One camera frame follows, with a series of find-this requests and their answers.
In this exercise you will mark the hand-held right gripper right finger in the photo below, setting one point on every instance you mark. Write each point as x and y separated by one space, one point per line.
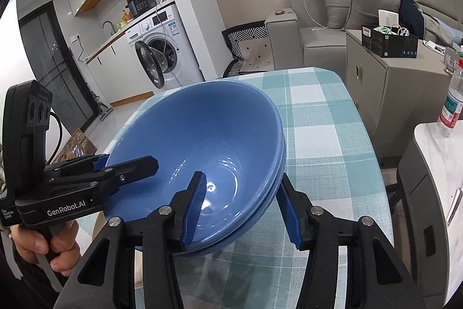
289 215

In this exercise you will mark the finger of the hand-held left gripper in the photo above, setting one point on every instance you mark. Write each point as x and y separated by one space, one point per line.
99 160
141 166

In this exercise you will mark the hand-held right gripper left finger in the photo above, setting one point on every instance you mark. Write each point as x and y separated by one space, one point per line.
193 211

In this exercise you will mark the blue ceramic bowl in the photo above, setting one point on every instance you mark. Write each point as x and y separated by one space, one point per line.
284 154
202 128

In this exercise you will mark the person's left hand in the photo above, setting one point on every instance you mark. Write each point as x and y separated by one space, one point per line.
29 242

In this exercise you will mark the brown patterned box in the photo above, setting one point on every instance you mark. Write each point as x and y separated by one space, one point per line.
77 144

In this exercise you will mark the teal white checked tablecloth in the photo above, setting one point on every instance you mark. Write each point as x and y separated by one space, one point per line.
318 135

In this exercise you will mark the white counter cabinet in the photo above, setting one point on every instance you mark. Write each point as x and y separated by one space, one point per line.
119 77

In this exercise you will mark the dark glass door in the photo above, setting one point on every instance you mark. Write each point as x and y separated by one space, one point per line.
61 77

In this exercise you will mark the white washing machine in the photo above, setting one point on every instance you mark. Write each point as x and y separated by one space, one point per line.
188 66

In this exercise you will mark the curved kitchen faucet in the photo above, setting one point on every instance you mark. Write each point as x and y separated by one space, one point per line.
108 27

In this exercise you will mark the white marble table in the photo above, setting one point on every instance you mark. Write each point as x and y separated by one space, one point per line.
441 164

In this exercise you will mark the grey side cabinet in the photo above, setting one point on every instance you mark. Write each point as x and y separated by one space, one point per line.
398 95

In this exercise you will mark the black electric pressure cooker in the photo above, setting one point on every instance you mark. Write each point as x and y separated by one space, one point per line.
141 3

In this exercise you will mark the grey fabric sofa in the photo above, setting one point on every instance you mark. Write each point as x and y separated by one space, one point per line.
318 41

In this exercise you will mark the clear plastic water bottle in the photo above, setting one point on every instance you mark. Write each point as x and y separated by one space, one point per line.
450 106

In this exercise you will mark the black cardboard box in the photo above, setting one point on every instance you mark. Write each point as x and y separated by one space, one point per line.
394 46

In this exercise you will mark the grey sofa cushion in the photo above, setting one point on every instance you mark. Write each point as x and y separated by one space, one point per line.
372 1
336 1

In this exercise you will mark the white box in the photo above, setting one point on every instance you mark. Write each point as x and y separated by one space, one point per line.
387 18

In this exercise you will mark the grey labelled box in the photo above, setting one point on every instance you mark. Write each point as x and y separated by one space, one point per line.
452 59

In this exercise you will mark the dark navy garment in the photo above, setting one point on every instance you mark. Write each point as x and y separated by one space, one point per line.
412 15

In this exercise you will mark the grey garment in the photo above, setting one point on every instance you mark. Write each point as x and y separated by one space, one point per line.
436 28

